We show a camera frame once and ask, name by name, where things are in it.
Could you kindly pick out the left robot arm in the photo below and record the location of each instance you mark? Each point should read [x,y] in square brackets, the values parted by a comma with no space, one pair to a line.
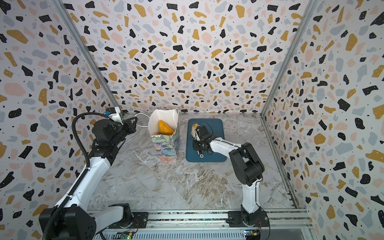
[69,219]

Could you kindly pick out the teal tray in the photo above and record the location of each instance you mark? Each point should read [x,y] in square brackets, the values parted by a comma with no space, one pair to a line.
[214,127]

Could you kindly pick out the floral paper bag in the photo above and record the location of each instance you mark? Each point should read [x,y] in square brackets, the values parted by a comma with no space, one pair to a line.
[166,146]

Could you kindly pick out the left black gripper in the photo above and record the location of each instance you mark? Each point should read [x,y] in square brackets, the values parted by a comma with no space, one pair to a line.
[130,127]

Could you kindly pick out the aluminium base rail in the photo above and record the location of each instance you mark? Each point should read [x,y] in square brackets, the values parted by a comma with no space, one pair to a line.
[272,224]

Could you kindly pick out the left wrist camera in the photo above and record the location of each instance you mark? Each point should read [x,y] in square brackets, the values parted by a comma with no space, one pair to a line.
[115,114]

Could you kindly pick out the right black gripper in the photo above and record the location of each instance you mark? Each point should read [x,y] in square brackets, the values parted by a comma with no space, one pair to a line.
[199,142]

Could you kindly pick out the small crusty bread piece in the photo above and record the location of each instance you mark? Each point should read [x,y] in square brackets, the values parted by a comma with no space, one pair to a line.
[194,131]

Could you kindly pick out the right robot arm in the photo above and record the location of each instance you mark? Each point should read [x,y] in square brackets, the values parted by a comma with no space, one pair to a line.
[247,165]

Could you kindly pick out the orange oval bread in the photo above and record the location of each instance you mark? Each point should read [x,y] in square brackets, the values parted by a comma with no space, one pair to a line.
[164,129]

